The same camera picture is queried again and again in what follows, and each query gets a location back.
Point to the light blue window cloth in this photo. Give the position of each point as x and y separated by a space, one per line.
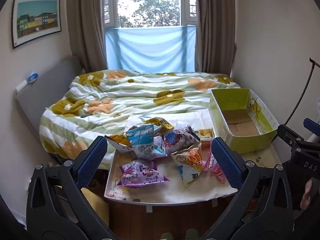
150 50

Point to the red blue snack packet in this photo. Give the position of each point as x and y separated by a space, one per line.
177 138

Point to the person's right hand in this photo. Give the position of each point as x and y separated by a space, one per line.
306 195

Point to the yellow envelope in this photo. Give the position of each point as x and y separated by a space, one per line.
96 205

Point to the grey gold snack bag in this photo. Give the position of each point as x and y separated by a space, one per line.
160 123

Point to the blue white snack bag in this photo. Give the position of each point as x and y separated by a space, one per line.
142 140

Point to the brown curtain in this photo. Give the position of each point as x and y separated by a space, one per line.
85 30
215 30

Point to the floral striped blanket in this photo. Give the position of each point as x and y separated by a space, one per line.
140 92

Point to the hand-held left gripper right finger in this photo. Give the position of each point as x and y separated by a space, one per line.
225 160

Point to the grey bed headboard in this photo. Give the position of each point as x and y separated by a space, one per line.
50 85

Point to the pink snack bag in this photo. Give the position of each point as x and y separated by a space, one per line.
212 170

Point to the brown yellow chip bag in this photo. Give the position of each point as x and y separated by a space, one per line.
118 142

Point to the orange cake packet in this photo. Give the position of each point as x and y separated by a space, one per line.
206 137

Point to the orange sticks snack bag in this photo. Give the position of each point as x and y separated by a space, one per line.
190 162

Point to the white tray table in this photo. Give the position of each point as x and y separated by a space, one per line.
175 192

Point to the blue white clip light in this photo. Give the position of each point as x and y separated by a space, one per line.
32 77

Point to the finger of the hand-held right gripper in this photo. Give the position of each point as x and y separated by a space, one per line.
311 125
287 135

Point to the green slipper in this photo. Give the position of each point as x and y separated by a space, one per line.
167 236
190 234

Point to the window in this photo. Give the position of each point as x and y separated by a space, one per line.
150 2

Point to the purple snack bag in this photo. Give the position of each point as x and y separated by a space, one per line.
142 175

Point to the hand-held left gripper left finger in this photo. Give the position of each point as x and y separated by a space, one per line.
92 160

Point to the framed houses picture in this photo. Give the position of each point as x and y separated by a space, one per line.
37 20

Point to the yellow-green cardboard box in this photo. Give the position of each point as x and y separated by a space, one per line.
240 125

